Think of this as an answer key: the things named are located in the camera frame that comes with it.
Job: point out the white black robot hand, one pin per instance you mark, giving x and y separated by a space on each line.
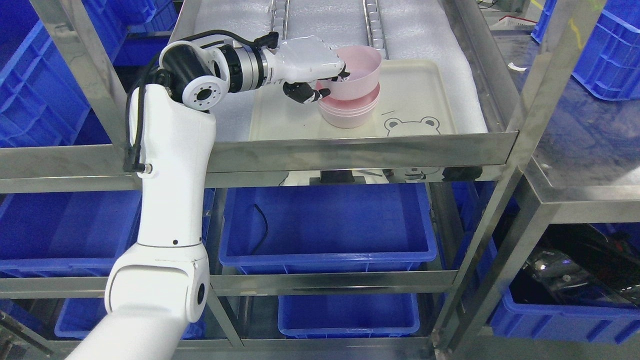
296 64

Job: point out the pink plastic bowl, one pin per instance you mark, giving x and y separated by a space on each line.
364 64

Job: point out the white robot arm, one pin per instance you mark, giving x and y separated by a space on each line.
159 286

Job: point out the blue crate under shelf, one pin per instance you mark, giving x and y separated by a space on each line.
325 229

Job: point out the blue crate bottom middle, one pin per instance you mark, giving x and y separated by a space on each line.
348 316

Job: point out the blue crate left middle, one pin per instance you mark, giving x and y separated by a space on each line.
71 234

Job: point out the pink stacked bowls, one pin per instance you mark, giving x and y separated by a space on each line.
349 114

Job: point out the cream bear tray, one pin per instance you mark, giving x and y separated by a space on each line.
412 102

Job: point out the steel rack with crates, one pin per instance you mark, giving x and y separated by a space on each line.
254 163

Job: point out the blue crate upper left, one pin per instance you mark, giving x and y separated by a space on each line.
41 102

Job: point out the stainless steel table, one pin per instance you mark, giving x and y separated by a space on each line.
587 162

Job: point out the blue crate top right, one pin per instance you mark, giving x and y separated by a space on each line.
609 66

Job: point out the blue crate lower right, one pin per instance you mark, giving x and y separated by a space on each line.
587 324

